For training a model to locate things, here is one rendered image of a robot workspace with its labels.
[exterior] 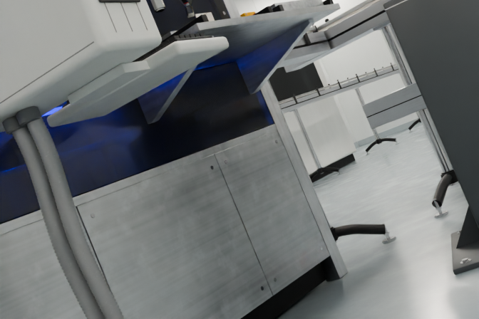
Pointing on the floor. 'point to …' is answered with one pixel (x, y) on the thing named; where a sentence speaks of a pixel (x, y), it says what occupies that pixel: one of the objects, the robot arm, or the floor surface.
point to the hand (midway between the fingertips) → (184, 1)
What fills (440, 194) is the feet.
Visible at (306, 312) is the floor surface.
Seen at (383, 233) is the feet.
